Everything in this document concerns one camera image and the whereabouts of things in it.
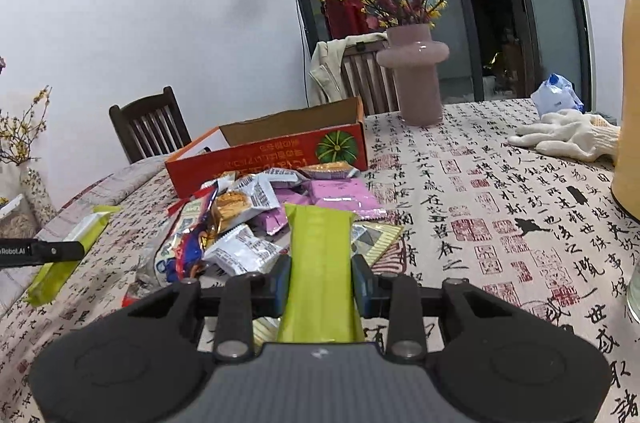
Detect long green snack packet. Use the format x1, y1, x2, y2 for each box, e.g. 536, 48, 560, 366
277, 203, 367, 344

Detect pink snack packet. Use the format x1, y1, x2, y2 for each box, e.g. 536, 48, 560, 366
307, 178, 389, 222
251, 202, 293, 237

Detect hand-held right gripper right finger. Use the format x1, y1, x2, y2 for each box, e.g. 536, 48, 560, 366
349, 254, 522, 366

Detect thin yellow flower branches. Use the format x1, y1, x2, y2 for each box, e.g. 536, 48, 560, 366
0, 85, 53, 167

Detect calligraphy printed tablecloth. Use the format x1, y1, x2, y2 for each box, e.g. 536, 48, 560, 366
0, 98, 640, 423

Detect pink glass vase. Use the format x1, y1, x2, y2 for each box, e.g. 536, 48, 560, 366
376, 24, 450, 127

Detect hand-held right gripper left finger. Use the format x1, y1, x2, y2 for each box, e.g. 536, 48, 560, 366
119, 254, 293, 365

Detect green white snack packet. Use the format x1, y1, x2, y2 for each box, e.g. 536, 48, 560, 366
25, 205, 123, 308

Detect white knit glove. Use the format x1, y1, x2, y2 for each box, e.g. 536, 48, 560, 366
508, 109, 622, 162

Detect dark wooden chair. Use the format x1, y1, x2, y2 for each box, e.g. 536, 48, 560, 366
109, 86, 192, 164

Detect beige jacket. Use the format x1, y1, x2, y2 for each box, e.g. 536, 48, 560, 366
308, 34, 388, 106

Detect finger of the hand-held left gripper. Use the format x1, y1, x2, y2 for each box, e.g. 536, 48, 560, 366
31, 241, 85, 265

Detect red blue hanging garment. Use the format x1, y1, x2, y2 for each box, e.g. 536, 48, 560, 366
325, 0, 371, 40

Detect brown slatted wooden chair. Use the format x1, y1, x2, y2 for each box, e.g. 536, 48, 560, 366
340, 34, 401, 116

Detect floral patterned vase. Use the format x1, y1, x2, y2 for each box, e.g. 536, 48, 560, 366
20, 165, 58, 229

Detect blue white plastic packet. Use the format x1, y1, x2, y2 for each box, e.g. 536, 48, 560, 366
531, 74, 585, 116

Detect orange cardboard box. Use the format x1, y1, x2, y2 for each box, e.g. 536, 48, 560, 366
165, 97, 369, 198

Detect heap of assorted snack packets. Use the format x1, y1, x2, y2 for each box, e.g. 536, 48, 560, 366
122, 163, 406, 310

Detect clear glass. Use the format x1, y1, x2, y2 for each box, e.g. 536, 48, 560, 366
625, 248, 640, 324

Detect yellow thermos jug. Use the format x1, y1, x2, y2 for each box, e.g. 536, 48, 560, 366
611, 0, 640, 224

